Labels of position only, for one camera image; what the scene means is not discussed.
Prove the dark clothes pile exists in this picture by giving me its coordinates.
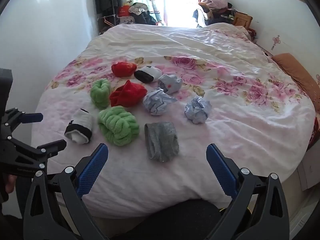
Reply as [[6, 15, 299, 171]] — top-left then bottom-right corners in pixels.
[[129, 2, 163, 26]]

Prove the small green fuzzy sock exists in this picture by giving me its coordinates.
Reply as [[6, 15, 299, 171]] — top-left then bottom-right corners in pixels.
[[90, 79, 111, 110]]

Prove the black and white plush sock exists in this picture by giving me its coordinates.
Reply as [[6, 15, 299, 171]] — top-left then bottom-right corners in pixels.
[[134, 66, 162, 83], [64, 108, 93, 145]]

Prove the dark red cloth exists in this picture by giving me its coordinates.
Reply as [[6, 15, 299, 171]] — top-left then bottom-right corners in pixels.
[[307, 117, 320, 151]]

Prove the clothes pile with pink cloth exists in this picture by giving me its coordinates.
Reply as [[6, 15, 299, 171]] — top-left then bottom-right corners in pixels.
[[192, 0, 237, 28]]

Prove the light blue sock left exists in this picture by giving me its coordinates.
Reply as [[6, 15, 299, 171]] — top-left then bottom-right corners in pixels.
[[143, 87, 178, 116]]

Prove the light blue sock right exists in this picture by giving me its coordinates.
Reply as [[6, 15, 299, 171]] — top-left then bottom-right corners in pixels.
[[184, 96, 212, 125]]

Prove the orange pillow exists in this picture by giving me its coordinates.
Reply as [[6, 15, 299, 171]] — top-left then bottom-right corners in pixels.
[[271, 53, 320, 105]]

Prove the plain red knit sock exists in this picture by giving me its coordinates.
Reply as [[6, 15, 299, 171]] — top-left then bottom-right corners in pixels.
[[109, 80, 147, 107]]

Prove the pink floral blanket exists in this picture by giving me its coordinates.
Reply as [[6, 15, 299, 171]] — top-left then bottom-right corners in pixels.
[[32, 22, 316, 218]]

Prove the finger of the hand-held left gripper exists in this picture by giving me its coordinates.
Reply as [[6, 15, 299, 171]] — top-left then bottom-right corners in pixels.
[[7, 135, 67, 168], [1, 108, 44, 132]]

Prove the large green fuzzy sock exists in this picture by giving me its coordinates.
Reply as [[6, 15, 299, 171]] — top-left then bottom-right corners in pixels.
[[97, 106, 140, 146]]

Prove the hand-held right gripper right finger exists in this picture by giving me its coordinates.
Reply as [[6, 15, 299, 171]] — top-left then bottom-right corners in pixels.
[[206, 144, 290, 240]]

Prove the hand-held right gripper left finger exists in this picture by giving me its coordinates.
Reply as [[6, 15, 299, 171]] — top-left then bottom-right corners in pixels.
[[23, 143, 109, 240]]

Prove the light blue sock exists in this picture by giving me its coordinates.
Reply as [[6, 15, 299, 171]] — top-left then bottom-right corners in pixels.
[[143, 87, 178, 116], [184, 96, 212, 125]]

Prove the red sock with gold print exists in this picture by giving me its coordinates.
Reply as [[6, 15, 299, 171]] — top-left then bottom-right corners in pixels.
[[111, 62, 137, 77]]

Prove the red knot wall ornament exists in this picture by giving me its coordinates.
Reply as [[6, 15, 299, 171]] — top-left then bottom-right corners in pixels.
[[271, 35, 282, 50]]

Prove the light grey sock red dot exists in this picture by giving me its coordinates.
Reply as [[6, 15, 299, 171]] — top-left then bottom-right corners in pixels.
[[158, 74, 183, 94]]

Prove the person's left hand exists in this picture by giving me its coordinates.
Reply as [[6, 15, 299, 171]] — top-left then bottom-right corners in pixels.
[[5, 174, 18, 194]]

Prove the grey knit sock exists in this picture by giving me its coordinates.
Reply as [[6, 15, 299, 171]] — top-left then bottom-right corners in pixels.
[[144, 122, 180, 162]]

